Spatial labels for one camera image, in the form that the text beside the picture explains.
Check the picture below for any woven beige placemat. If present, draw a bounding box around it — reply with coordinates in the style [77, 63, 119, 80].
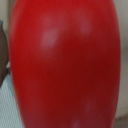
[0, 81, 23, 128]

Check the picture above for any red tomato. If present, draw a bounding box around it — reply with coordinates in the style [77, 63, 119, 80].
[9, 0, 121, 128]

